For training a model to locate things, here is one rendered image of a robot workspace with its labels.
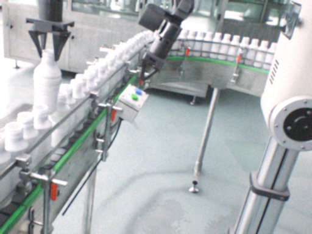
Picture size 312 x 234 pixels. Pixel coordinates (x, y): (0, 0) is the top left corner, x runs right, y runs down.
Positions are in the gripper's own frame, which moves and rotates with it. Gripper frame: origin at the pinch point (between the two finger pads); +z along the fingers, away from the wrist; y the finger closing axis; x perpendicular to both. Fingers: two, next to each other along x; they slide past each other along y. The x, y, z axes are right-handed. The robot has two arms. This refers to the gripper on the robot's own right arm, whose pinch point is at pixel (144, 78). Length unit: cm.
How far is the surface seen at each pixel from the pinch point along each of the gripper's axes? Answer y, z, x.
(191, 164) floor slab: -158, 101, 67
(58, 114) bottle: 24.7, 13.3, -14.7
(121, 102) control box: 3.8, 9.5, -2.4
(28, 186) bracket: 49, 18, -8
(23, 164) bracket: 50, 12, -11
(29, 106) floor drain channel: -200, 163, -103
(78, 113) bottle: 11.9, 16.7, -12.0
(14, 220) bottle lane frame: 54, 23, -7
